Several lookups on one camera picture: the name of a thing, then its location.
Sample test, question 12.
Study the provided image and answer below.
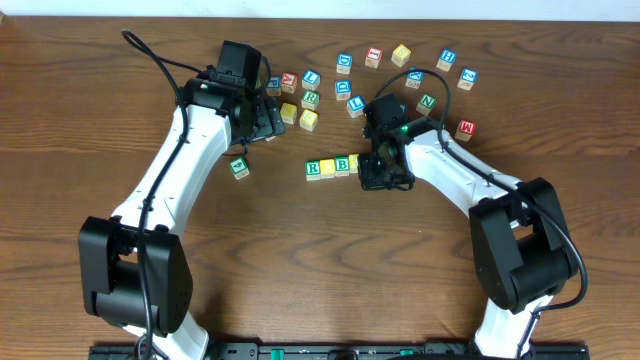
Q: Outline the green B block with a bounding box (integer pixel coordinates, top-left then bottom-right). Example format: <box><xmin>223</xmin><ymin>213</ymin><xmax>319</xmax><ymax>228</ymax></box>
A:
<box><xmin>335</xmin><ymin>156</ymin><xmax>350</xmax><ymax>177</ymax></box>

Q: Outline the yellow O block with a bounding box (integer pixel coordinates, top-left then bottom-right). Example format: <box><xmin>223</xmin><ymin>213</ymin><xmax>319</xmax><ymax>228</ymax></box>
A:
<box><xmin>319</xmin><ymin>159</ymin><xmax>336</xmax><ymax>179</ymax></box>

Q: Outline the green r block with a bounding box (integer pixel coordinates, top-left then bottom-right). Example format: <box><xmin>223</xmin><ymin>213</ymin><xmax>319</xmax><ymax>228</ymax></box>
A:
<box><xmin>305</xmin><ymin>160</ymin><xmax>322</xmax><ymax>181</ymax></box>
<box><xmin>301</xmin><ymin>90</ymin><xmax>320</xmax><ymax>111</ymax></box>

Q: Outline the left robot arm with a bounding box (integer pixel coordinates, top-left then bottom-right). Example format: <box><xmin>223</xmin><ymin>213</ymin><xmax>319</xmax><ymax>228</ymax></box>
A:
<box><xmin>78</xmin><ymin>78</ymin><xmax>284</xmax><ymax>359</ymax></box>

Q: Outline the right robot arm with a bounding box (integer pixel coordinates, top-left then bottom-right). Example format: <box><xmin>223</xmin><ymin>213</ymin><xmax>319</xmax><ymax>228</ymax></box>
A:
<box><xmin>359</xmin><ymin>116</ymin><xmax>584</xmax><ymax>359</ymax></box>

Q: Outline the blue P block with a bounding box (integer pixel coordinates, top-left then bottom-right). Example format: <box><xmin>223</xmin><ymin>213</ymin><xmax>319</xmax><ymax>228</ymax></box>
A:
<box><xmin>265</xmin><ymin>76</ymin><xmax>281</xmax><ymax>97</ymax></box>

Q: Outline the red A block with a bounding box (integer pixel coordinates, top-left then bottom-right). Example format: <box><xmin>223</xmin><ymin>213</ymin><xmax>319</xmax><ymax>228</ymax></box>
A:
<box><xmin>280</xmin><ymin>72</ymin><xmax>298</xmax><ymax>94</ymax></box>

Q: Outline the green 4 block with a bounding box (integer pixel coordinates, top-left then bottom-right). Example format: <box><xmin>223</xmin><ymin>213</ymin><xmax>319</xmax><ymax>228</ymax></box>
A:
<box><xmin>229</xmin><ymin>157</ymin><xmax>250</xmax><ymax>180</ymax></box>

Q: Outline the blue L block upper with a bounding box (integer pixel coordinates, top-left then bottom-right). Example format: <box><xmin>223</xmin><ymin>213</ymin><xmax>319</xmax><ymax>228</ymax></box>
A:
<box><xmin>302</xmin><ymin>69</ymin><xmax>321</xmax><ymax>91</ymax></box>

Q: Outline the blue l block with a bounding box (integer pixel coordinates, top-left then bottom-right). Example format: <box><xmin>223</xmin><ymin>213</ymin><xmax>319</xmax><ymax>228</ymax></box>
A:
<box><xmin>346</xmin><ymin>96</ymin><xmax>366</xmax><ymax>118</ymax></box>
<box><xmin>302</xmin><ymin>69</ymin><xmax>321</xmax><ymax>91</ymax></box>

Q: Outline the blue L block lower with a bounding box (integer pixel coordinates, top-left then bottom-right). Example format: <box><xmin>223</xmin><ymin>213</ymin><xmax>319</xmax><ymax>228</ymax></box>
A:
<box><xmin>346</xmin><ymin>96</ymin><xmax>366</xmax><ymax>118</ymax></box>

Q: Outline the green N block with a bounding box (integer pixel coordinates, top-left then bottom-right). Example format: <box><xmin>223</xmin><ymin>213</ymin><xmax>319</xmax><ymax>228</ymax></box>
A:
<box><xmin>416</xmin><ymin>94</ymin><xmax>437</xmax><ymax>116</ymax></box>

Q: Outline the blue D block lower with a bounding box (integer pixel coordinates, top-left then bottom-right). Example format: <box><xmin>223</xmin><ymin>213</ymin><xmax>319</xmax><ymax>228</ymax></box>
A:
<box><xmin>335</xmin><ymin>80</ymin><xmax>352</xmax><ymax>101</ymax></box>

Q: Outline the blue d block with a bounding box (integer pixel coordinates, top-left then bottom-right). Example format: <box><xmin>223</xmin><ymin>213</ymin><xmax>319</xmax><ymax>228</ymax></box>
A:
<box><xmin>336</xmin><ymin>53</ymin><xmax>353</xmax><ymax>75</ymax></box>
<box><xmin>335</xmin><ymin>80</ymin><xmax>352</xmax><ymax>101</ymax></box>

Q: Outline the red M block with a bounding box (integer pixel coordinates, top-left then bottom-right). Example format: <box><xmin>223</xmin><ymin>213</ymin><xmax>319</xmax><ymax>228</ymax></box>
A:
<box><xmin>454</xmin><ymin>120</ymin><xmax>477</xmax><ymax>142</ymax></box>

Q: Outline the blue X block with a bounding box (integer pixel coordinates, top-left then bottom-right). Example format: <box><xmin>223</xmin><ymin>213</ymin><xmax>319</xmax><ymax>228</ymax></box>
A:
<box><xmin>405</xmin><ymin>67</ymin><xmax>424</xmax><ymax>89</ymax></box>

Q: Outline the blue D block upper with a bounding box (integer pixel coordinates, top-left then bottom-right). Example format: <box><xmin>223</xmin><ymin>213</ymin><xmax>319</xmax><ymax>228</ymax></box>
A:
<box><xmin>336</xmin><ymin>53</ymin><xmax>353</xmax><ymax>75</ymax></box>

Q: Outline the red I block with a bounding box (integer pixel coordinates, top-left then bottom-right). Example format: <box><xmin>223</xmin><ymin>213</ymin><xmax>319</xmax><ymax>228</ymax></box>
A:
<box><xmin>365</xmin><ymin>47</ymin><xmax>383</xmax><ymax>69</ymax></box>

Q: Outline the yellow block top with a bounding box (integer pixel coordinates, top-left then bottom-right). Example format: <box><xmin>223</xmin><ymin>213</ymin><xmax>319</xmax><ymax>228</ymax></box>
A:
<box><xmin>391</xmin><ymin>44</ymin><xmax>412</xmax><ymax>67</ymax></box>

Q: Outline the blue 2 block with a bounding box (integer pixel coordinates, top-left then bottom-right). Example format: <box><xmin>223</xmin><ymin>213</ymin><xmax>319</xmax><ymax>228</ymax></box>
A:
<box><xmin>457</xmin><ymin>68</ymin><xmax>478</xmax><ymax>90</ymax></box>

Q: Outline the blue H block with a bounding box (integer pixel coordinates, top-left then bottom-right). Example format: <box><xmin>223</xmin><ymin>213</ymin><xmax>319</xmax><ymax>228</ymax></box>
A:
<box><xmin>436</xmin><ymin>49</ymin><xmax>457</xmax><ymax>72</ymax></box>

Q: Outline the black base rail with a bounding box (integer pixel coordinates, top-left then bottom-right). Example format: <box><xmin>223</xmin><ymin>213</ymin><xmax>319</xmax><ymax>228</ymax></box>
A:
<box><xmin>88</xmin><ymin>341</ymin><xmax>590</xmax><ymax>360</ymax></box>

